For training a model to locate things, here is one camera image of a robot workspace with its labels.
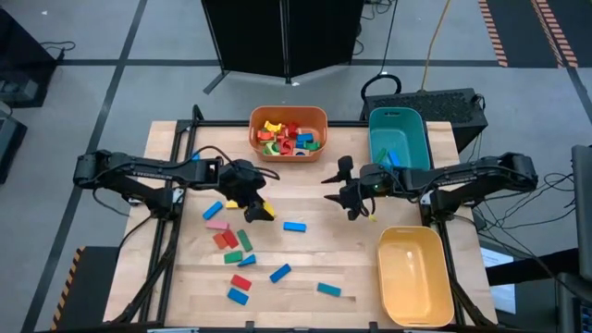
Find black perforated computer case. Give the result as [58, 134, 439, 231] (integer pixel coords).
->
[359, 86, 490, 153]

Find black bar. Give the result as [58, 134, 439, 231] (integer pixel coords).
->
[485, 247, 582, 287]

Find black equipment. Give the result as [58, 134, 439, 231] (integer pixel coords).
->
[0, 108, 29, 185]

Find white paper sheet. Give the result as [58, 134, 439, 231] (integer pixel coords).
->
[479, 247, 518, 316]

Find grey box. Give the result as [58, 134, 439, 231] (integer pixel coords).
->
[0, 78, 41, 105]

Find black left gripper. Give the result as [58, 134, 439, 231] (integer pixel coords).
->
[217, 159, 275, 224]

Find thick black cable loop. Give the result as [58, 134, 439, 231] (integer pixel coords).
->
[359, 72, 403, 102]

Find black mat orange stripes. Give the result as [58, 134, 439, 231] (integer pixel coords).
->
[478, 0, 592, 69]

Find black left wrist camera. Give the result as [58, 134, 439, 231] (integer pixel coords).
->
[202, 157, 224, 181]

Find orange plastic bin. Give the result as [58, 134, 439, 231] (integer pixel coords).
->
[248, 105, 329, 164]

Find thin black hanging cable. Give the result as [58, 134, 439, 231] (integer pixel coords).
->
[377, 0, 400, 78]

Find yellow plastic bin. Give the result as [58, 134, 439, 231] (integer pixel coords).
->
[376, 225, 456, 328]

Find dark desk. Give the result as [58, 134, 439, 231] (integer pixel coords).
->
[0, 6, 60, 110]

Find teal wooden block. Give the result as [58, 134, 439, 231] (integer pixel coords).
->
[316, 281, 342, 298]

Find long yellow cable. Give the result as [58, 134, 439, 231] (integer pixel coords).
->
[418, 0, 452, 93]

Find dark grey equipment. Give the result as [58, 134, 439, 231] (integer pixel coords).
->
[556, 271, 592, 333]

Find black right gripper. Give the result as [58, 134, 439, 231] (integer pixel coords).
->
[321, 154, 401, 222]

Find teal plastic bin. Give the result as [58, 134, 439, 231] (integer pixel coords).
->
[367, 106, 432, 173]

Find black mat hazard stripe edge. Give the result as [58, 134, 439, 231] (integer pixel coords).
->
[49, 244, 122, 333]

